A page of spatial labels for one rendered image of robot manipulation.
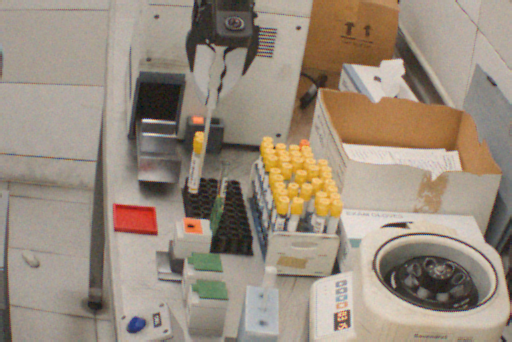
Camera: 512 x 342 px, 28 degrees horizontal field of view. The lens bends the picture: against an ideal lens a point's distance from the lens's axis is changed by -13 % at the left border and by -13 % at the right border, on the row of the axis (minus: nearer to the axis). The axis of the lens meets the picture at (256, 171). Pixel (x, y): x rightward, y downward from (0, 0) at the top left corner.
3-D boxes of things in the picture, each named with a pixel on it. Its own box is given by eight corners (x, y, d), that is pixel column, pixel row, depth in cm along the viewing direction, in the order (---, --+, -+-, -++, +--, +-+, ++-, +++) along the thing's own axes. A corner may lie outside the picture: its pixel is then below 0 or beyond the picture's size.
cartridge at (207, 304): (184, 317, 147) (190, 278, 144) (219, 319, 148) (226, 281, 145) (187, 334, 143) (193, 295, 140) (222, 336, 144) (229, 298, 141)
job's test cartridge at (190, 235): (171, 254, 157) (175, 216, 154) (203, 257, 158) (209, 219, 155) (173, 270, 154) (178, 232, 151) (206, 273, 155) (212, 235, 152)
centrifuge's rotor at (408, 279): (374, 275, 153) (386, 232, 150) (467, 283, 154) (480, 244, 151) (378, 336, 140) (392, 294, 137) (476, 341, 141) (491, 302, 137)
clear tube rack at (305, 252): (245, 199, 177) (253, 159, 174) (308, 204, 179) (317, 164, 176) (263, 274, 160) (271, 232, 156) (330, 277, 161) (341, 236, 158)
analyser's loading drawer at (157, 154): (134, 119, 191) (138, 92, 188) (171, 121, 192) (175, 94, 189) (137, 179, 173) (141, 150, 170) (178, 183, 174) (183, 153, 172)
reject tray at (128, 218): (112, 207, 168) (113, 202, 168) (154, 211, 170) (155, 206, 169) (113, 231, 162) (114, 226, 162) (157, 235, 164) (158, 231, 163)
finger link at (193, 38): (214, 69, 143) (228, 11, 139) (215, 75, 142) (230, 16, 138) (178, 66, 142) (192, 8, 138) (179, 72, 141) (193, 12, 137)
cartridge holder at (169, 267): (154, 258, 158) (157, 237, 157) (216, 263, 160) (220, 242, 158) (157, 279, 154) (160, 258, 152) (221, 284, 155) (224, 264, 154)
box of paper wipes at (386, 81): (339, 90, 220) (348, 34, 214) (390, 96, 223) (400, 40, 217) (370, 144, 201) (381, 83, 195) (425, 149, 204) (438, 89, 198)
